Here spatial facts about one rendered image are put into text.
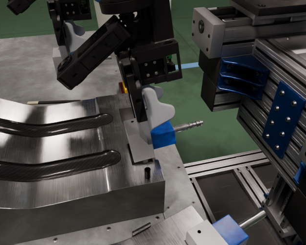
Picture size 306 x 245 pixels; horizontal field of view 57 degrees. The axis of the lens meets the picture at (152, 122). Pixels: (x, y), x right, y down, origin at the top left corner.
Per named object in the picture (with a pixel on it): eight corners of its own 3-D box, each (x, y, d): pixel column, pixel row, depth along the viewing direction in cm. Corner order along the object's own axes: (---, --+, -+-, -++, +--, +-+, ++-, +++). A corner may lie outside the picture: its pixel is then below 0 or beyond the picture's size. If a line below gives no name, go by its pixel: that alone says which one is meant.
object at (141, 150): (198, 127, 52) (196, 102, 49) (208, 142, 48) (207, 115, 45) (129, 145, 51) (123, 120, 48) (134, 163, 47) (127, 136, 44)
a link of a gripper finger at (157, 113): (183, 142, 42) (171, 83, 39) (145, 153, 42) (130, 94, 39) (178, 135, 45) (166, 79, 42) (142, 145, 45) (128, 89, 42)
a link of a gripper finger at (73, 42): (90, 65, 62) (83, 21, 58) (62, 68, 61) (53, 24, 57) (89, 62, 65) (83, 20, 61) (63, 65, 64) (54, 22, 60)
